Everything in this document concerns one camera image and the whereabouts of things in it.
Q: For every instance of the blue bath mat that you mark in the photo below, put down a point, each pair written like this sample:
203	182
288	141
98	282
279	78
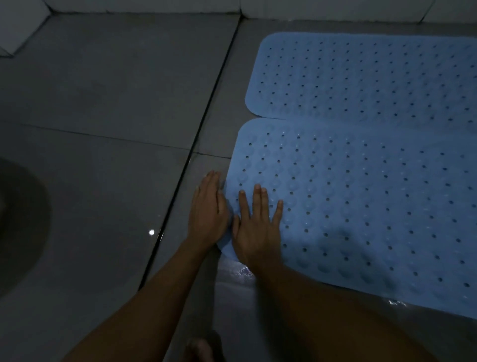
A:
372	74
372	205

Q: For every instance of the person's foot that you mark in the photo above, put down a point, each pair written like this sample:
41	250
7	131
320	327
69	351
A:
201	352

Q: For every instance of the person's left forearm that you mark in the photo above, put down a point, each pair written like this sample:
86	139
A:
141	313

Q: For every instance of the person's left hand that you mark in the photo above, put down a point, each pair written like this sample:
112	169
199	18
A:
208	216

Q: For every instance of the person's right forearm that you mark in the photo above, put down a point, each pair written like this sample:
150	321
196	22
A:
335	320

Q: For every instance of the person's right hand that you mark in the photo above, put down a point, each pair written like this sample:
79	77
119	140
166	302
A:
257	238

